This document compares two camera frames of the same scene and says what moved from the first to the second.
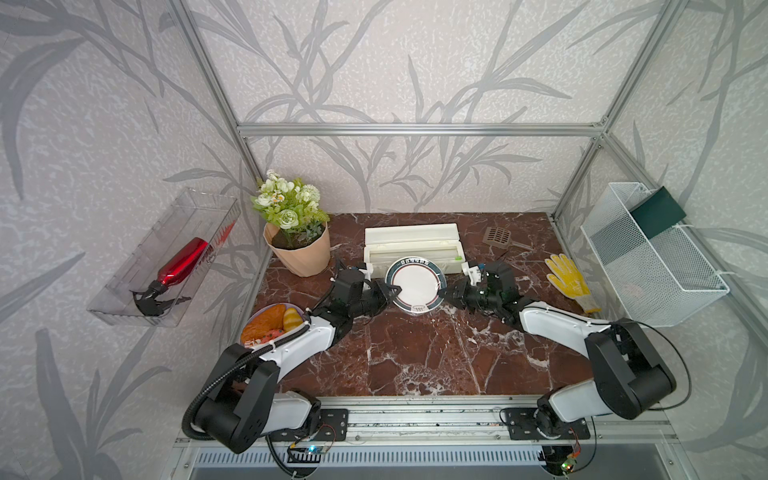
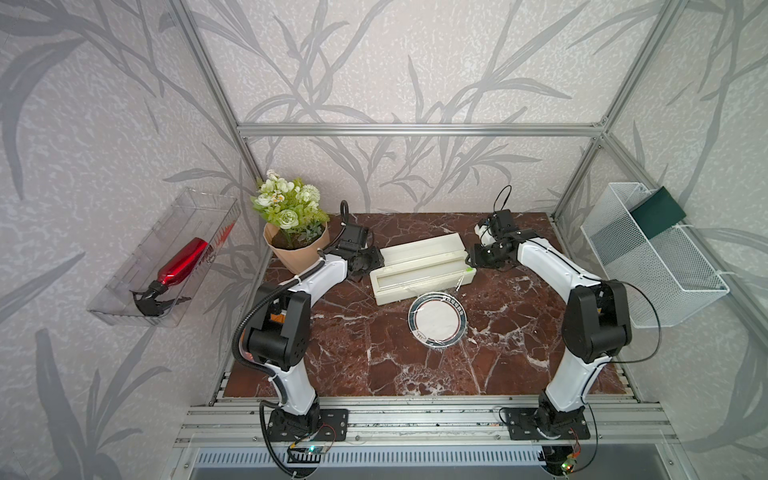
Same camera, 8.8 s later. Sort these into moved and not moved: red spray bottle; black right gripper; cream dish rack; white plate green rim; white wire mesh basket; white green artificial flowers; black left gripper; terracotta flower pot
Moved: white plate green rim; black right gripper; cream dish rack; black left gripper
Not moved: white green artificial flowers; terracotta flower pot; white wire mesh basket; red spray bottle
